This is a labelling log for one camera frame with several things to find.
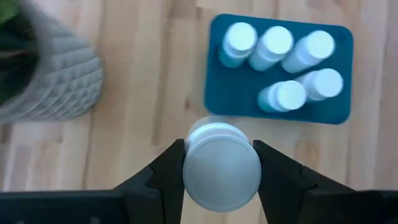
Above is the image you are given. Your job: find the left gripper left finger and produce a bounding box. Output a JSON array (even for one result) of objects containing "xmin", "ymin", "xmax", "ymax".
[{"xmin": 114, "ymin": 139, "xmax": 187, "ymax": 224}]

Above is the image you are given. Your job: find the white pill bottle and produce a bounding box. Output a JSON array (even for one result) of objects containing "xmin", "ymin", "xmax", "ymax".
[
  {"xmin": 217, "ymin": 21, "xmax": 259, "ymax": 68},
  {"xmin": 295, "ymin": 68, "xmax": 345, "ymax": 102},
  {"xmin": 248, "ymin": 26, "xmax": 295, "ymax": 72},
  {"xmin": 281, "ymin": 30, "xmax": 336, "ymax": 75},
  {"xmin": 257, "ymin": 80, "xmax": 307, "ymax": 113},
  {"xmin": 182, "ymin": 117, "xmax": 262, "ymax": 213}
]

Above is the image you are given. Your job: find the succulent in white patterned pot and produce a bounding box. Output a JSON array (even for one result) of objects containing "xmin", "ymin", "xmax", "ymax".
[{"xmin": 0, "ymin": 0, "xmax": 104, "ymax": 124}]

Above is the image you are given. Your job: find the blue plastic basket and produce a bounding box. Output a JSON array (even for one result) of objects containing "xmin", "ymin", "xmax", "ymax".
[{"xmin": 203, "ymin": 13, "xmax": 354, "ymax": 125}]

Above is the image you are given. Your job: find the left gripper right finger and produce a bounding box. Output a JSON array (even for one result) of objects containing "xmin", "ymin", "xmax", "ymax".
[{"xmin": 253, "ymin": 140, "xmax": 358, "ymax": 224}]

